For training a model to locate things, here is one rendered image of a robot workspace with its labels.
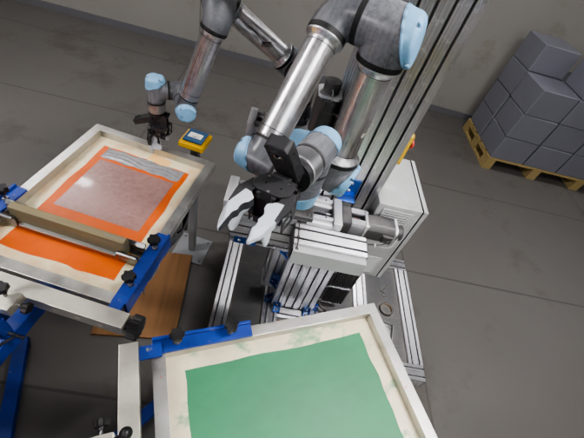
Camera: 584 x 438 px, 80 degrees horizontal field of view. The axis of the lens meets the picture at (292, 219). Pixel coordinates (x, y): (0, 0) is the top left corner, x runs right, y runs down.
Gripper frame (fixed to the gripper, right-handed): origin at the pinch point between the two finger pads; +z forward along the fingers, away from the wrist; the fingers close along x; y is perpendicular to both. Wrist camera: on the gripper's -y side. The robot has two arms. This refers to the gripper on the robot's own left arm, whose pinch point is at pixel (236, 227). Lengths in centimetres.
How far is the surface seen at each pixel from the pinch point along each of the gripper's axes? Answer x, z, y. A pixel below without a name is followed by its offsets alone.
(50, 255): 79, -4, 62
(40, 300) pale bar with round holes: 61, 11, 56
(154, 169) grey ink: 84, -58, 61
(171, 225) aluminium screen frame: 55, -36, 62
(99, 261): 65, -11, 64
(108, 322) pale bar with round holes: 41, 5, 58
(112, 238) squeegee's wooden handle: 61, -16, 54
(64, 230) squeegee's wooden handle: 77, -10, 55
